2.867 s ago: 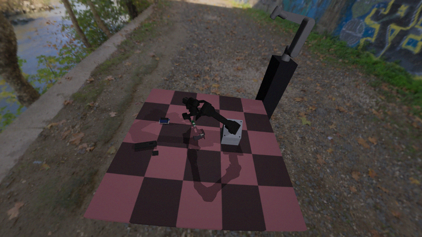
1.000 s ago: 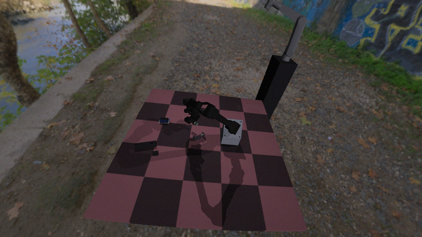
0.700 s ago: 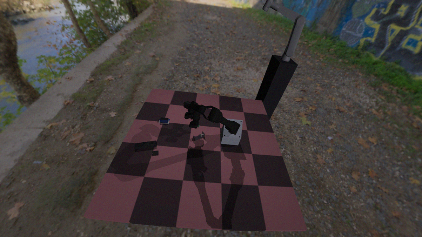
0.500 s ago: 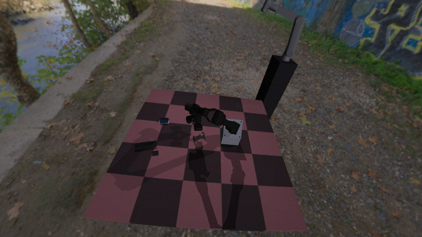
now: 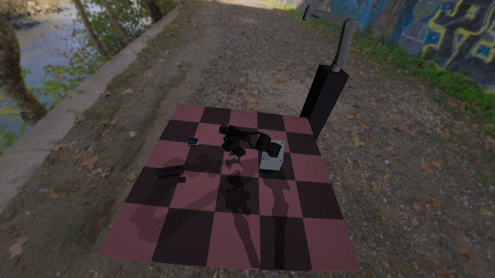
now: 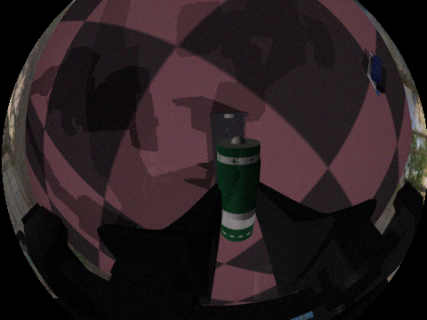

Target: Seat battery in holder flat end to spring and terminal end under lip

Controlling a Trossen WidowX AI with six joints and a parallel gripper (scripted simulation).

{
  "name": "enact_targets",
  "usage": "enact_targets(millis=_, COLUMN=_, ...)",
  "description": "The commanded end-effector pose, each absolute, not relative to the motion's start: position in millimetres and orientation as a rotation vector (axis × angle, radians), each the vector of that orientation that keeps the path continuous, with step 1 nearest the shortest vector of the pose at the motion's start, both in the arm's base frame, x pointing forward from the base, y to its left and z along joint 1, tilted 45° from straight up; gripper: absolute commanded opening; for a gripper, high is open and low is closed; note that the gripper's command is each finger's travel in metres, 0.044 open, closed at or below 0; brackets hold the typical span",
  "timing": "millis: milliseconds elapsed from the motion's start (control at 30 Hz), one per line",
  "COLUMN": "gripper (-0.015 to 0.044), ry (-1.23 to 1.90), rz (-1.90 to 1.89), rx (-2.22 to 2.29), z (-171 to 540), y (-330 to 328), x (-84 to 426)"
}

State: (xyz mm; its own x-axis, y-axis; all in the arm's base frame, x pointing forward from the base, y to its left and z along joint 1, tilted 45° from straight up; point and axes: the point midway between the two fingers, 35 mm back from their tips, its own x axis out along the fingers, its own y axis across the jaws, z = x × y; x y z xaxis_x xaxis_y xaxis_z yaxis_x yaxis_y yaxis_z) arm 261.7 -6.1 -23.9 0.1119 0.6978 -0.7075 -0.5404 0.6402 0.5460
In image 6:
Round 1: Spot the green cylindrical battery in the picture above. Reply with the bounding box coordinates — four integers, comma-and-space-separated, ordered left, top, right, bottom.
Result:
216, 136, 261, 242

